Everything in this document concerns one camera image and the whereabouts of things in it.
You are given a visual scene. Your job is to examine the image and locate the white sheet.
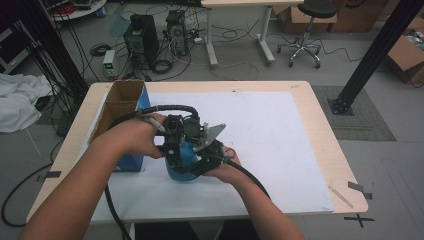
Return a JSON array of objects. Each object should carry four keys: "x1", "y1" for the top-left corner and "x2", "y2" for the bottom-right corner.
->
[{"x1": 89, "y1": 90, "x2": 335, "y2": 224}]

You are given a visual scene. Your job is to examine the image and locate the large black computer tower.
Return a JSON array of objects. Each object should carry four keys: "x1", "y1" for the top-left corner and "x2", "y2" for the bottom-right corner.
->
[{"x1": 122, "y1": 13, "x2": 160, "y2": 72}]

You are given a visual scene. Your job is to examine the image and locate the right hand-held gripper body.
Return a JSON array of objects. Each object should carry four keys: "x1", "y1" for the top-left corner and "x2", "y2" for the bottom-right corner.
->
[{"x1": 192, "y1": 122, "x2": 235, "y2": 168}]

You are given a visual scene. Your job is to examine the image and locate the white power supply unit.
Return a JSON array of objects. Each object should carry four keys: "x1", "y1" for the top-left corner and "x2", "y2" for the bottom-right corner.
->
[{"x1": 102, "y1": 49, "x2": 117, "y2": 80}]

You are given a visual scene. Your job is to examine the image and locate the white cloth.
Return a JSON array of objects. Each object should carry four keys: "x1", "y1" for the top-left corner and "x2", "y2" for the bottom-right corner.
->
[{"x1": 0, "y1": 73, "x2": 53, "y2": 134}]

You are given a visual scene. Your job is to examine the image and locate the person's left hand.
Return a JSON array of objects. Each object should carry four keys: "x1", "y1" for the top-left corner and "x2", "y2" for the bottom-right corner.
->
[{"x1": 91, "y1": 112, "x2": 168, "y2": 160}]

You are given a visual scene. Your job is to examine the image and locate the large closed cardboard box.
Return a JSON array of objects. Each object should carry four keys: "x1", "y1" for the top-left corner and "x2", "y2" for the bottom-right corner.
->
[{"x1": 329, "y1": 0, "x2": 392, "y2": 34}]

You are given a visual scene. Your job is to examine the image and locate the black floor cable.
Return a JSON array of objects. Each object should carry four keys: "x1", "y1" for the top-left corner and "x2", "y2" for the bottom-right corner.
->
[{"x1": 0, "y1": 138, "x2": 66, "y2": 228}]

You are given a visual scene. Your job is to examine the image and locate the round white table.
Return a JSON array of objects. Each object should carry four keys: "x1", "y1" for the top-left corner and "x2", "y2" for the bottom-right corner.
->
[{"x1": 46, "y1": 0, "x2": 108, "y2": 22}]

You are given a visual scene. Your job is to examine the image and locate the black metal post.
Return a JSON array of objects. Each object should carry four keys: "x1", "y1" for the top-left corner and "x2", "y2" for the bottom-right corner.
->
[{"x1": 327, "y1": 0, "x2": 424, "y2": 116}]

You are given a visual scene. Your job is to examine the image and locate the grey floor mat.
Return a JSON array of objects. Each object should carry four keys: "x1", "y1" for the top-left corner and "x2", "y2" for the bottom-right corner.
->
[{"x1": 311, "y1": 84, "x2": 397, "y2": 142}]

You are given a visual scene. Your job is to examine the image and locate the blue plastic bottle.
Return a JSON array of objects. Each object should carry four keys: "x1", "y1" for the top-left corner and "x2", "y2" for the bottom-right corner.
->
[{"x1": 164, "y1": 141, "x2": 202, "y2": 183}]

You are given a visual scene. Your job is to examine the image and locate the grey cable plug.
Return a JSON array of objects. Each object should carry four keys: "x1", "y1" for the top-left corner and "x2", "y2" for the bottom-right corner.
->
[{"x1": 145, "y1": 115, "x2": 167, "y2": 133}]

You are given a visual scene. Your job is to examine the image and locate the grey tape piece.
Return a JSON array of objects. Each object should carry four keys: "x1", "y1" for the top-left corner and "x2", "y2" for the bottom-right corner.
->
[{"x1": 347, "y1": 180, "x2": 373, "y2": 201}]

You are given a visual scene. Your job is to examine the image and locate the dark tape strip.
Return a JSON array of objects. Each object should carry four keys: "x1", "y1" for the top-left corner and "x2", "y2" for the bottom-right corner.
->
[{"x1": 35, "y1": 170, "x2": 63, "y2": 183}]

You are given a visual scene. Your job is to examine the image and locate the small black computer tower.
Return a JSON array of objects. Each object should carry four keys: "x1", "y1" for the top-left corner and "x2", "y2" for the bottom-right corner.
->
[{"x1": 165, "y1": 9, "x2": 190, "y2": 57}]

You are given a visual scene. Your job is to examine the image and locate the black frame with cables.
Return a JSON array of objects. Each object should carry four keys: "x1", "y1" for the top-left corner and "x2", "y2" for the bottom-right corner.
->
[{"x1": 0, "y1": 0, "x2": 89, "y2": 99}]

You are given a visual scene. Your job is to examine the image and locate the flat cardboard box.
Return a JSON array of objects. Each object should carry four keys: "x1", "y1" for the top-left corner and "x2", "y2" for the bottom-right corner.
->
[{"x1": 275, "y1": 5, "x2": 338, "y2": 34}]

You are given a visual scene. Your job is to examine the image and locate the black swivel stool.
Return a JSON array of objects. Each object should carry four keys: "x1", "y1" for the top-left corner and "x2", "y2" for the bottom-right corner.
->
[{"x1": 277, "y1": 0, "x2": 340, "y2": 70}]

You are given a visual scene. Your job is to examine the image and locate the thin wooden stick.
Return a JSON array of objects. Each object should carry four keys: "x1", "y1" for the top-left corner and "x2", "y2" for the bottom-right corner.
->
[{"x1": 328, "y1": 185, "x2": 354, "y2": 210}]

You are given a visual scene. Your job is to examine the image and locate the coiled black cable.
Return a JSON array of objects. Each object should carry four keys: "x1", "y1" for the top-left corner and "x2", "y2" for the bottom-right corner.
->
[{"x1": 151, "y1": 58, "x2": 175, "y2": 75}]

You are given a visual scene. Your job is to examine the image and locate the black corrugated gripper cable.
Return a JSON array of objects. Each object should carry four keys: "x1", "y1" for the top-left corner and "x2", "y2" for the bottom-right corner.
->
[{"x1": 103, "y1": 104, "x2": 200, "y2": 240}]

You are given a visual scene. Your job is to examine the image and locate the black tape cross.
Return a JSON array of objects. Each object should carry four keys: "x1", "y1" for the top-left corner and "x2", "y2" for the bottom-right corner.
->
[{"x1": 343, "y1": 213, "x2": 376, "y2": 229}]

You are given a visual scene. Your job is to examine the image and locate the person's right hand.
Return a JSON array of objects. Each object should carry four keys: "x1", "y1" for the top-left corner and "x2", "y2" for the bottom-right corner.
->
[{"x1": 203, "y1": 146, "x2": 244, "y2": 185}]

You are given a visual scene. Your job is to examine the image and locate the white-legged desk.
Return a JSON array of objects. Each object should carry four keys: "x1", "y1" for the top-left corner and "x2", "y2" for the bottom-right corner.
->
[{"x1": 200, "y1": 0, "x2": 305, "y2": 69}]

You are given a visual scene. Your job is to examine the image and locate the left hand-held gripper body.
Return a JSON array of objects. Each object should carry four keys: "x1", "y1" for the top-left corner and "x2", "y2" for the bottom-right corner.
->
[{"x1": 155, "y1": 113, "x2": 205, "y2": 155}]

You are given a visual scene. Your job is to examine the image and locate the black smooth gripper cable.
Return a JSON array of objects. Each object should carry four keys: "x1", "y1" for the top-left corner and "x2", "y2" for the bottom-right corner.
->
[{"x1": 221, "y1": 148, "x2": 272, "y2": 200}]

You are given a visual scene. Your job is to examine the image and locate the open cardboard box blue sides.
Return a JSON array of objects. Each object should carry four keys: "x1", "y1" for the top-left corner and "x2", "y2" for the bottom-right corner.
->
[{"x1": 87, "y1": 79, "x2": 152, "y2": 173}]

